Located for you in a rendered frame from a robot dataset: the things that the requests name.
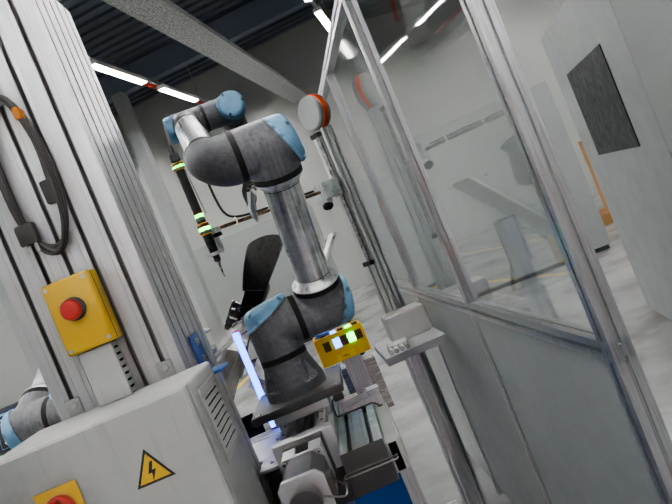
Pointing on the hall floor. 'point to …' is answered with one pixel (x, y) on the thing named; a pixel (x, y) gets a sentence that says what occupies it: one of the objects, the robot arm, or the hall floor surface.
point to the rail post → (413, 486)
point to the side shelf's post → (444, 429)
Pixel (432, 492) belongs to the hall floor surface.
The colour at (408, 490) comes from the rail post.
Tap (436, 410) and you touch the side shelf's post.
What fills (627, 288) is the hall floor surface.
